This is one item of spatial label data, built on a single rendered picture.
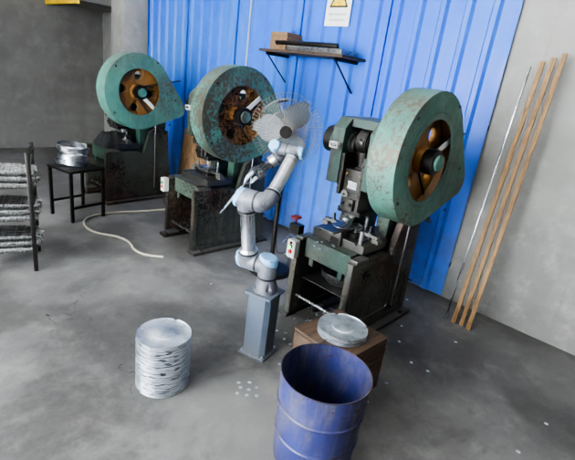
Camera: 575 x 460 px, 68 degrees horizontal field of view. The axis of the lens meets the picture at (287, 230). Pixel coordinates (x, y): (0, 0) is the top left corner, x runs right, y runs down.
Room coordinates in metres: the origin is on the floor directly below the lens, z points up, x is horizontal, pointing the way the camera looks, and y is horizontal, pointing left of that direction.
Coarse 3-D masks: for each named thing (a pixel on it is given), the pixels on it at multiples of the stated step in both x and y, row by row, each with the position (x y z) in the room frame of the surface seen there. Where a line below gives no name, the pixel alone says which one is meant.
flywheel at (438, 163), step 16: (432, 128) 2.76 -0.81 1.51; (448, 128) 2.79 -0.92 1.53; (432, 144) 2.74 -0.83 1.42; (448, 144) 2.80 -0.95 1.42; (416, 160) 2.57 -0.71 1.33; (432, 160) 2.52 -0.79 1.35; (416, 176) 2.66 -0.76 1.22; (432, 176) 2.82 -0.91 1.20; (416, 192) 2.69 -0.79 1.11; (432, 192) 2.77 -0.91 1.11
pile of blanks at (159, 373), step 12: (144, 348) 1.82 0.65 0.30; (180, 348) 1.87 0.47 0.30; (144, 360) 1.82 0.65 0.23; (156, 360) 1.81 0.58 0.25; (168, 360) 1.83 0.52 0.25; (180, 360) 1.87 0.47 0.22; (144, 372) 1.82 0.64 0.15; (156, 372) 1.81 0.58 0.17; (168, 372) 1.83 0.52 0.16; (180, 372) 1.88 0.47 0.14; (144, 384) 1.83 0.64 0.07; (156, 384) 1.82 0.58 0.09; (168, 384) 1.84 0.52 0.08; (180, 384) 1.88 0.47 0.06; (156, 396) 1.81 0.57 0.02; (168, 396) 1.83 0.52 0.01
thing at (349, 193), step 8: (352, 168) 2.91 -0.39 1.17; (360, 168) 2.87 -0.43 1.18; (352, 176) 2.85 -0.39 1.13; (360, 176) 2.80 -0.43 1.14; (344, 184) 2.89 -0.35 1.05; (352, 184) 2.84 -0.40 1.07; (344, 192) 2.87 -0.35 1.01; (352, 192) 2.84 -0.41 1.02; (344, 200) 2.84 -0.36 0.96; (352, 200) 2.80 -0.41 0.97; (368, 200) 2.89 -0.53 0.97; (344, 208) 2.83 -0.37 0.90; (352, 208) 2.80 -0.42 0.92; (360, 208) 2.82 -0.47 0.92
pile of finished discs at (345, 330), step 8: (320, 320) 2.18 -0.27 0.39; (328, 320) 2.19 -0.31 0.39; (336, 320) 2.21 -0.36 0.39; (344, 320) 2.22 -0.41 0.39; (352, 320) 2.23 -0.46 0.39; (360, 320) 2.24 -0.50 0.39; (320, 328) 2.10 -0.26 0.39; (328, 328) 2.12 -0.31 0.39; (336, 328) 2.12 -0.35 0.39; (344, 328) 2.13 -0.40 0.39; (352, 328) 2.14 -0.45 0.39; (360, 328) 2.16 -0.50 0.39; (320, 336) 2.08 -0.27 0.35; (328, 336) 2.05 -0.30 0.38; (336, 336) 2.04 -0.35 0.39; (344, 336) 2.05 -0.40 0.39; (352, 336) 2.06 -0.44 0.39; (360, 336) 2.07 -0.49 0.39; (336, 344) 2.01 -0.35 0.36; (344, 344) 2.01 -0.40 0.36; (352, 344) 2.02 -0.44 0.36; (360, 344) 2.05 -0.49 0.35
